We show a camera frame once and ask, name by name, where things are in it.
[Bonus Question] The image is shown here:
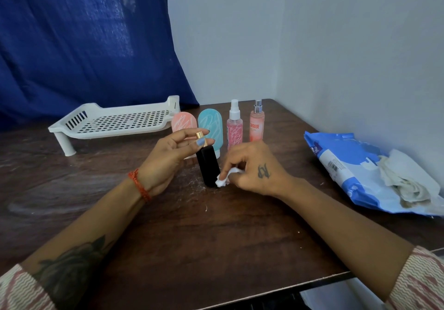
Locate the person's left hand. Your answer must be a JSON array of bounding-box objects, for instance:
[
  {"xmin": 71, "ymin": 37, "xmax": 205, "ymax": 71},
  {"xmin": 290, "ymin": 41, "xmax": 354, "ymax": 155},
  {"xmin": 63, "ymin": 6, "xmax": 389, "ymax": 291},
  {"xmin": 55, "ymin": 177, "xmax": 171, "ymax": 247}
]
[{"xmin": 137, "ymin": 128, "xmax": 216, "ymax": 198}]

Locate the person's right hand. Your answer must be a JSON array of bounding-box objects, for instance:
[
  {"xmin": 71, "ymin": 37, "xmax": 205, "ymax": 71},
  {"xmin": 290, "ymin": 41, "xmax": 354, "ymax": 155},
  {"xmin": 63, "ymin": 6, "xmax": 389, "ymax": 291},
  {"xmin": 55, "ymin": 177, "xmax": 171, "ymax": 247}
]
[{"xmin": 219, "ymin": 140, "xmax": 290, "ymax": 198}]

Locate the white wet wipe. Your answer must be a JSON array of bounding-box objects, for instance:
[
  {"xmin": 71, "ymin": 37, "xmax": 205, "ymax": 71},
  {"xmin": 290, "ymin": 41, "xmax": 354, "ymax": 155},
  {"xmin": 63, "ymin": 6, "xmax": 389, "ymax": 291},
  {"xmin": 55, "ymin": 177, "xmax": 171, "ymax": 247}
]
[{"xmin": 215, "ymin": 167, "xmax": 245, "ymax": 188}]

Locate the black perfume bottle gold cap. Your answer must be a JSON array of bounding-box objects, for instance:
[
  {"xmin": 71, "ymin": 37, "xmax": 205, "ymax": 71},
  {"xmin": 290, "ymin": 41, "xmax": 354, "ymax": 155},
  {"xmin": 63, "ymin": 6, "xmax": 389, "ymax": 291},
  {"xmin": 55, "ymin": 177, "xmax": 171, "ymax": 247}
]
[{"xmin": 195, "ymin": 131, "xmax": 222, "ymax": 188}]

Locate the pink spray bottle white cap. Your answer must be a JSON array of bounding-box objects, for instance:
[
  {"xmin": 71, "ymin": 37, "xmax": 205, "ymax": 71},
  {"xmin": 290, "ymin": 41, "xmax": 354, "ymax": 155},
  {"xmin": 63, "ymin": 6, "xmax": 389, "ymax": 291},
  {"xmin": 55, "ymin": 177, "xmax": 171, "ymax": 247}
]
[{"xmin": 227, "ymin": 99, "xmax": 244, "ymax": 151}]

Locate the pink squeeze bottle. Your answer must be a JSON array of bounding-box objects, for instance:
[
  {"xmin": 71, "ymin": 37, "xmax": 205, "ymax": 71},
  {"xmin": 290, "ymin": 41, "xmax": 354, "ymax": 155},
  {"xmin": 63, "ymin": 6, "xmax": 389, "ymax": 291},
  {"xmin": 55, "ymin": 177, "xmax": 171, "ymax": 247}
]
[{"xmin": 171, "ymin": 112, "xmax": 198, "ymax": 160}]

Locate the orange spray bottle silver cap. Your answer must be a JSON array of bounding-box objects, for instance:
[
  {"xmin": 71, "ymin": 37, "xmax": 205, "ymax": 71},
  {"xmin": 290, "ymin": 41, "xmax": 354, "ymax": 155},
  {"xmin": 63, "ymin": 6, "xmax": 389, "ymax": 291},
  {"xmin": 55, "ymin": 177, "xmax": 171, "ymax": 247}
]
[{"xmin": 249, "ymin": 99, "xmax": 265, "ymax": 143}]

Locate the white perforated plastic rack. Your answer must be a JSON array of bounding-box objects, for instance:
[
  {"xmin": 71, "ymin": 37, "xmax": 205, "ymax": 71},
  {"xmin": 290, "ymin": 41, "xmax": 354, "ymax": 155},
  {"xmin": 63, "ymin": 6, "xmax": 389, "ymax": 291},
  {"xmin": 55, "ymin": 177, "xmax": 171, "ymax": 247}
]
[{"xmin": 48, "ymin": 95, "xmax": 181, "ymax": 157}]

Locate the teal squeeze bottle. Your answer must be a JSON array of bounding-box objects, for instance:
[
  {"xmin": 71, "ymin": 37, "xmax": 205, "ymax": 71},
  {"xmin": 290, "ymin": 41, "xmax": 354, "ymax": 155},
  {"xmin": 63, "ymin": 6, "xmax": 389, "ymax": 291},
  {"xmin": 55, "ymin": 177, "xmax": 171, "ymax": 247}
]
[{"xmin": 197, "ymin": 108, "xmax": 224, "ymax": 160}]

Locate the blue white wet wipes pack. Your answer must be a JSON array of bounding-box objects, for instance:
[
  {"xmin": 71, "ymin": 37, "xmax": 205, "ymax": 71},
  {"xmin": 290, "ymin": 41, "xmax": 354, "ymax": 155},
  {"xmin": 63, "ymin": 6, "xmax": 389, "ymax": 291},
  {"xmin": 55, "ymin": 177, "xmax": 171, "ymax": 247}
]
[{"xmin": 303, "ymin": 131, "xmax": 444, "ymax": 217}]

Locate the person's right forearm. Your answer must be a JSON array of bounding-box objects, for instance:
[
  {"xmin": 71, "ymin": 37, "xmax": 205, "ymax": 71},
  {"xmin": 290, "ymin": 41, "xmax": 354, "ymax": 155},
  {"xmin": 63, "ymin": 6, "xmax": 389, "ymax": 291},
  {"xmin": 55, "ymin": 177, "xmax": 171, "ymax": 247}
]
[{"xmin": 277, "ymin": 178, "xmax": 415, "ymax": 302}]

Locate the person's left forearm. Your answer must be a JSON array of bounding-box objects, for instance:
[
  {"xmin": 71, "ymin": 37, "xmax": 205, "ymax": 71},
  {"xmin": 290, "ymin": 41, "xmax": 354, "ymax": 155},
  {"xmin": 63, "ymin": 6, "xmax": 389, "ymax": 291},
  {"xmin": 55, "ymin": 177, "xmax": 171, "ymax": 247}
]
[{"xmin": 20, "ymin": 178, "xmax": 146, "ymax": 310}]

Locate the dark blue curtain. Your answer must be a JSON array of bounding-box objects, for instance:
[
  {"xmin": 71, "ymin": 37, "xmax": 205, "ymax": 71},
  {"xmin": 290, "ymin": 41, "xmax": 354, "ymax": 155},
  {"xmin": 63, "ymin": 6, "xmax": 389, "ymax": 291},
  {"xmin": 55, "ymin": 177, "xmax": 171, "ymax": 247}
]
[{"xmin": 0, "ymin": 0, "xmax": 200, "ymax": 132}]

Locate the patterned left sleeve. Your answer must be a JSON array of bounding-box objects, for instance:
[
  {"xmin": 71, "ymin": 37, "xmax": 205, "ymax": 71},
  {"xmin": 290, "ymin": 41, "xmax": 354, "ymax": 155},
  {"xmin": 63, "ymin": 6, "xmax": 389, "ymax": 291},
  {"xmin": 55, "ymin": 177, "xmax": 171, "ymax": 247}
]
[{"xmin": 0, "ymin": 264, "xmax": 58, "ymax": 310}]

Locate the patterned sleeve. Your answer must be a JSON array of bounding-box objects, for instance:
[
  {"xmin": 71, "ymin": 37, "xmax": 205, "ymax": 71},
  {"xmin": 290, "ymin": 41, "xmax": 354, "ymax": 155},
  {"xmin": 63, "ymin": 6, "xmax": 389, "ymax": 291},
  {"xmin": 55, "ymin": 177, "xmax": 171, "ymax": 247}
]
[
  {"xmin": 0, "ymin": 264, "xmax": 58, "ymax": 310},
  {"xmin": 385, "ymin": 245, "xmax": 444, "ymax": 310}
]

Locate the patterned right sleeve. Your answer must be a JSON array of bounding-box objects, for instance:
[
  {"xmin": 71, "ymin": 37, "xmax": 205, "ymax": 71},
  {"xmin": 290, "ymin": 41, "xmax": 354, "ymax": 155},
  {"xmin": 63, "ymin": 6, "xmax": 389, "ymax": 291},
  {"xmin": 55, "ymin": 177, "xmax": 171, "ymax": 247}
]
[{"xmin": 385, "ymin": 245, "xmax": 444, "ymax": 310}]

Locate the orange thread bracelet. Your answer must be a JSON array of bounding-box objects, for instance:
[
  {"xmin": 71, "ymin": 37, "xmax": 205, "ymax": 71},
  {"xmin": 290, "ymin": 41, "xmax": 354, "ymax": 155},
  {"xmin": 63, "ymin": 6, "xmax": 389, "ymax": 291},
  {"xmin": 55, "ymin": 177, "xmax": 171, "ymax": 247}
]
[{"xmin": 127, "ymin": 168, "xmax": 152, "ymax": 203}]

